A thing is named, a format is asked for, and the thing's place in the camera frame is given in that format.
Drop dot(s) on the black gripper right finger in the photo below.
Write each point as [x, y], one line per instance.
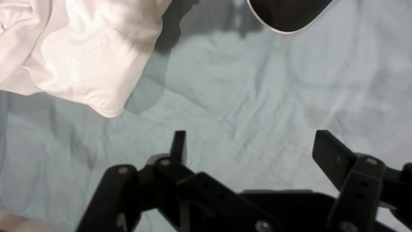
[360, 181]

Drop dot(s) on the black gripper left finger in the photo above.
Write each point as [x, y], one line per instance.
[201, 194]

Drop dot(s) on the white clothing piece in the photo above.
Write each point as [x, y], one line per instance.
[77, 47]

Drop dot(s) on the light blue bed sheet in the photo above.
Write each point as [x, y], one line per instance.
[257, 99]

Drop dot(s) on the navy blue garment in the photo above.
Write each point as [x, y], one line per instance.
[287, 14]

